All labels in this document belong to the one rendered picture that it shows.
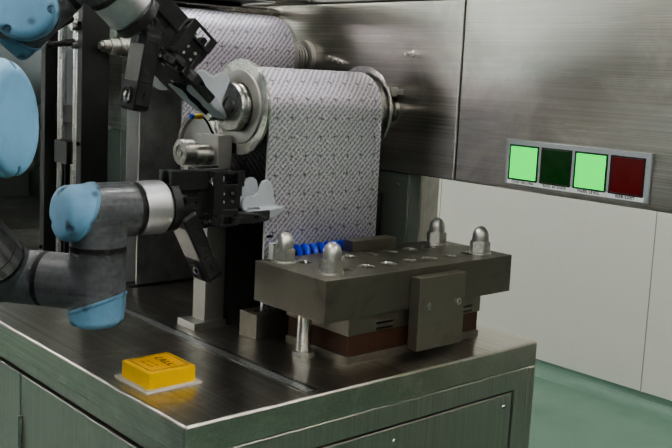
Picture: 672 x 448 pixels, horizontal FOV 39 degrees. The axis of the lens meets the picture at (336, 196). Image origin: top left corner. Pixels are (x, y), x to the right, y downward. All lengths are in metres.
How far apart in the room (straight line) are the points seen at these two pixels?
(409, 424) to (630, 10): 0.66
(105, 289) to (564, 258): 3.24
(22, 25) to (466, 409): 0.83
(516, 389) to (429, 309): 0.23
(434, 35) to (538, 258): 2.87
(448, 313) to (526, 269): 3.03
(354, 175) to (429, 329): 0.30
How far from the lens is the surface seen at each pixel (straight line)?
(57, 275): 1.30
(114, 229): 1.27
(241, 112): 1.43
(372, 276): 1.33
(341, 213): 1.54
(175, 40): 1.39
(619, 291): 4.19
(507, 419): 1.55
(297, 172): 1.47
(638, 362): 4.20
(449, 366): 1.40
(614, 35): 1.41
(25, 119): 0.99
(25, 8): 1.17
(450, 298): 1.43
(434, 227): 1.60
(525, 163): 1.48
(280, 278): 1.35
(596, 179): 1.41
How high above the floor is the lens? 1.31
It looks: 7 degrees down
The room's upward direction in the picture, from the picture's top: 3 degrees clockwise
